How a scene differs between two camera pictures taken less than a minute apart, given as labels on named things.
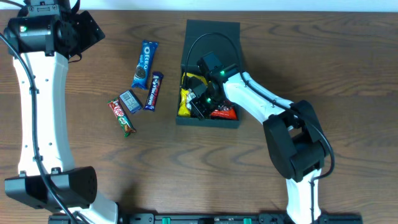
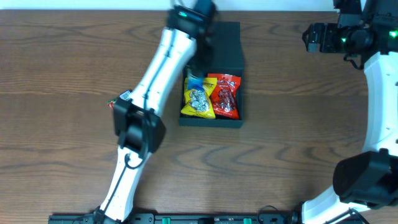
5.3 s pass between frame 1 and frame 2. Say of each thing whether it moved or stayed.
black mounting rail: stayed
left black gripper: moved
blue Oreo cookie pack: moved
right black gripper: moved
